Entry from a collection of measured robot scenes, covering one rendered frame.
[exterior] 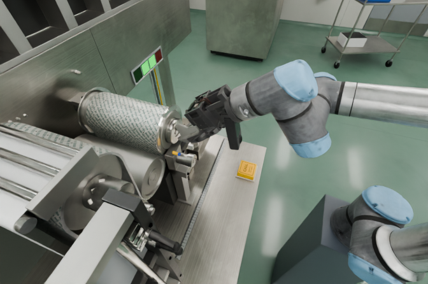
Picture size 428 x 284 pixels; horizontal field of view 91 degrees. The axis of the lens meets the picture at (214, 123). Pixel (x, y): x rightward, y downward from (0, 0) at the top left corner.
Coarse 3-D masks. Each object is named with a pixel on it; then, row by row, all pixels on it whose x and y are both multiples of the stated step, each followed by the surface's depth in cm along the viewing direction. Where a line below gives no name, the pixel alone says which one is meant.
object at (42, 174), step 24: (0, 144) 34; (24, 144) 34; (48, 144) 32; (0, 168) 31; (24, 168) 31; (48, 168) 29; (72, 168) 29; (0, 192) 28; (24, 192) 26; (48, 192) 26; (72, 192) 30; (48, 216) 27
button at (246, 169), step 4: (244, 160) 93; (240, 164) 92; (244, 164) 92; (248, 164) 92; (252, 164) 92; (256, 164) 92; (240, 168) 90; (244, 168) 90; (248, 168) 90; (252, 168) 90; (240, 172) 89; (244, 172) 89; (248, 172) 89; (252, 172) 89; (244, 176) 89; (248, 176) 88; (252, 176) 88
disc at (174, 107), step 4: (168, 108) 57; (172, 108) 59; (176, 108) 62; (164, 112) 56; (168, 112) 58; (180, 112) 65; (164, 116) 56; (180, 116) 66; (160, 120) 55; (164, 120) 57; (160, 124) 55; (160, 128) 55; (160, 132) 56; (156, 136) 55; (156, 140) 55; (156, 144) 56; (160, 144) 58; (160, 148) 58; (168, 148) 63; (160, 152) 59; (164, 152) 61
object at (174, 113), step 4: (92, 96) 63; (88, 100) 63; (88, 104) 62; (84, 108) 62; (84, 112) 62; (172, 112) 59; (176, 112) 62; (84, 116) 62; (168, 116) 58; (172, 116) 60; (176, 116) 63; (168, 120) 58; (88, 124) 64; (164, 124) 56; (164, 128) 57; (164, 132) 58; (160, 136) 57; (164, 136) 58; (160, 140) 57; (164, 140) 59; (164, 144) 59; (168, 144) 62; (164, 148) 60
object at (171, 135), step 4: (172, 120) 59; (176, 120) 59; (180, 120) 62; (168, 124) 58; (172, 124) 58; (168, 128) 58; (172, 128) 58; (168, 132) 58; (172, 132) 58; (176, 132) 61; (168, 136) 58; (172, 136) 59; (176, 136) 62; (168, 140) 59; (172, 140) 59; (176, 140) 63
